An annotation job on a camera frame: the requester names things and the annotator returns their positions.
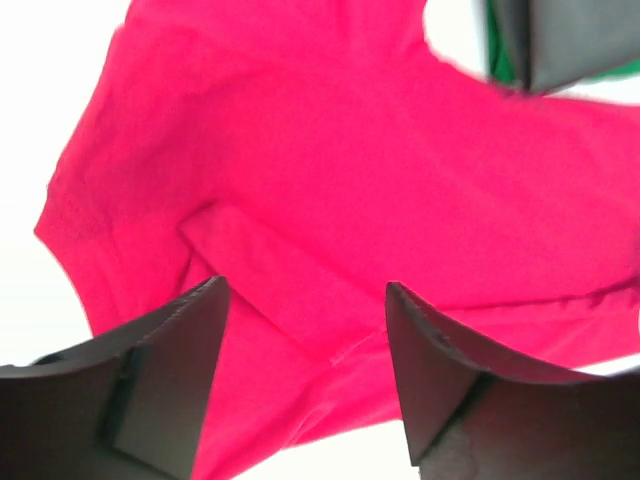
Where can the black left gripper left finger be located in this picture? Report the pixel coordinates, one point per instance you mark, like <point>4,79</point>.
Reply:
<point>127,404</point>

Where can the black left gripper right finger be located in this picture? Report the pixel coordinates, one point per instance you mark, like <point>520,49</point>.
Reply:
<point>473,408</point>

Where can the pink t-shirt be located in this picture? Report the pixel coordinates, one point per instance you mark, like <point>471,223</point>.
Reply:
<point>311,152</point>

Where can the folded green t-shirt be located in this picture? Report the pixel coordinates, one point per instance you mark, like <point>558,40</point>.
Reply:
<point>505,60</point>

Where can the folded dark grey t-shirt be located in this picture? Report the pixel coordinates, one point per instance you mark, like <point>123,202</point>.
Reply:
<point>565,40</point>

